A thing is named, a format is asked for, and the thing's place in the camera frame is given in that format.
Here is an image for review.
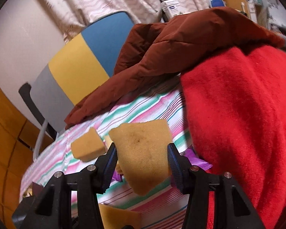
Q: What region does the grey yellow blue chair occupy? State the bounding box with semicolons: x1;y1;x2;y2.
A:
18;11;135;163

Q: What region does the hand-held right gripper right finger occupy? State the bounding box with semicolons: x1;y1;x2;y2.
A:
167;143;265;229

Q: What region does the purple snack packet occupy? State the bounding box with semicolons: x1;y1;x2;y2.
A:
185;148;213;171
112;169;124;182

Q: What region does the patterned beige curtain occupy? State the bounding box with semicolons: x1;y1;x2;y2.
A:
30;0;220;41

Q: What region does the brown quilted jacket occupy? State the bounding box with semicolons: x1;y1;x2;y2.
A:
65;7;285;130

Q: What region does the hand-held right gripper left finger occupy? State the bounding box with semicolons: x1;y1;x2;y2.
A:
21;143;118;229

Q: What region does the striped bed sheet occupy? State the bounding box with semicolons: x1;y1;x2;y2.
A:
19;76;215;229

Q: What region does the yellow sponge block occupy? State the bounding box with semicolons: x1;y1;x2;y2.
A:
71;127;106;161
99;204;141;229

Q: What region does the large yellow sponge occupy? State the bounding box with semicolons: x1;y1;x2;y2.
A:
109;119;173;195

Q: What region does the white carton box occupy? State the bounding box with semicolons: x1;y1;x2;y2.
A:
160;0;185;17

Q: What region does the red fleece blanket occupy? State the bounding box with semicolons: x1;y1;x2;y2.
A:
180;45;286;229

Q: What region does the wooden wardrobe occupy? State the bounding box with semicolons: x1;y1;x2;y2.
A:
0;76;55;229

